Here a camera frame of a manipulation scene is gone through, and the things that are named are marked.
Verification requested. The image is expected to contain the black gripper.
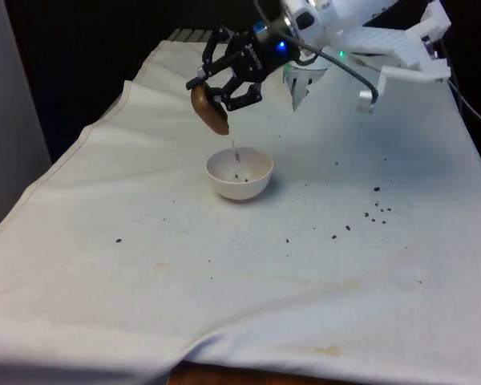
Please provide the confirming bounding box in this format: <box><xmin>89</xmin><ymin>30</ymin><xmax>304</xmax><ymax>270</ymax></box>
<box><xmin>185</xmin><ymin>26</ymin><xmax>302</xmax><ymax>113</ymax></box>

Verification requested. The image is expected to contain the white bowl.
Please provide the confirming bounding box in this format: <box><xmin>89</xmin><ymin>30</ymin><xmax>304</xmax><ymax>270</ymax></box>
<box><xmin>205</xmin><ymin>147</ymin><xmax>275</xmax><ymax>202</ymax></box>

